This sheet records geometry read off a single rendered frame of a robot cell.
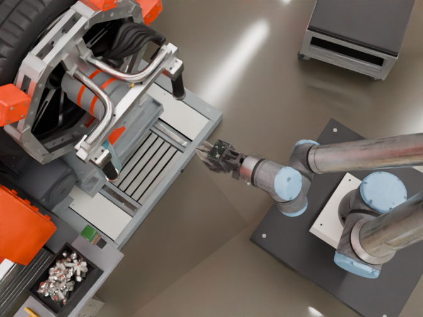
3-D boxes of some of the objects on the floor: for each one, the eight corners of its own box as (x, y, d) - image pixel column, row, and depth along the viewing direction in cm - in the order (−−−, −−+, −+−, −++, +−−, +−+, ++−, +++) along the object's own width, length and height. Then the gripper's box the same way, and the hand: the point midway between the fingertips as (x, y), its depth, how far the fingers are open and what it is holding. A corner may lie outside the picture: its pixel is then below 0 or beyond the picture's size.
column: (86, 289, 238) (60, 277, 198) (104, 303, 236) (81, 294, 196) (71, 308, 236) (41, 301, 196) (89, 323, 234) (62, 319, 194)
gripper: (248, 146, 168) (195, 126, 180) (233, 172, 166) (180, 150, 178) (258, 160, 175) (206, 140, 187) (243, 185, 172) (191, 163, 184)
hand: (199, 150), depth 184 cm, fingers closed
